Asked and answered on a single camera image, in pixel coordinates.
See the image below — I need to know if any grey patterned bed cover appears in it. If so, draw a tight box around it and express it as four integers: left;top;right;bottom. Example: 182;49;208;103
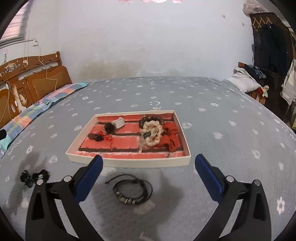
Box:
1;77;295;240

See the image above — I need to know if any black flower hair clip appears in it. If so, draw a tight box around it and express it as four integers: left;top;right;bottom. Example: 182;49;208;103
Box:
20;169;50;188

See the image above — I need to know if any cream satin scrunchie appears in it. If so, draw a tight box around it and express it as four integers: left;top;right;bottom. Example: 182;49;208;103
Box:
139;120;164;148

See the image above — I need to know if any white pillow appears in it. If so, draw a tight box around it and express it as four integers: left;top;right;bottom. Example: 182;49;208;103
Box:
225;67;261;93

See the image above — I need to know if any pile of dark clothes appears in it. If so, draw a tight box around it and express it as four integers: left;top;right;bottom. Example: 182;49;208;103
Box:
244;64;266;80

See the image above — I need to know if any dark wooden wardrobe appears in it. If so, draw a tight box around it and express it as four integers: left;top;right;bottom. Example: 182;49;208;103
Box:
250;13;295;76

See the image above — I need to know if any watch with white strap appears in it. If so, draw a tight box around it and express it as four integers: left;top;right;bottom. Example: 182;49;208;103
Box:
104;117;125;135

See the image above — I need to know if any red fabric scrunchie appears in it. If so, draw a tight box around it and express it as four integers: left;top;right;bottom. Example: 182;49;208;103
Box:
157;122;180;152

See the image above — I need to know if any dark wooden bead bracelet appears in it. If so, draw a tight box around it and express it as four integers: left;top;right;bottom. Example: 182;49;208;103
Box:
138;115;166;129

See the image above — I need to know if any colourful patchwork pillow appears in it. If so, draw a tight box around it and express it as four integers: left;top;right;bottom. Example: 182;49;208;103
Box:
1;82;88;158

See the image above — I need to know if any black hair claw clip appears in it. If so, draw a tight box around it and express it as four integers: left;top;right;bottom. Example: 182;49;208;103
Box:
87;133;104;142

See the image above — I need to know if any hanging light jacket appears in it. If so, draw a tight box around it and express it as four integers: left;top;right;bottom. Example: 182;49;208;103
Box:
280;59;296;105

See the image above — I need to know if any white tray with brick liner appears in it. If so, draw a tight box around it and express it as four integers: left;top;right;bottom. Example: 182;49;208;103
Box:
66;110;191;168

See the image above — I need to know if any wooden headboard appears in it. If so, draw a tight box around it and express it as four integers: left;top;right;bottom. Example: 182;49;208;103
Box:
1;51;72;127

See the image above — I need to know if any black braided leather bracelet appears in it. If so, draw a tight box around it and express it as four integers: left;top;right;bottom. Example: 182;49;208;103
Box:
105;173;154;205

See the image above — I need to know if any white charging cable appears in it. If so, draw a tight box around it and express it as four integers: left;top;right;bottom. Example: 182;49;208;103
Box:
4;39;58;93

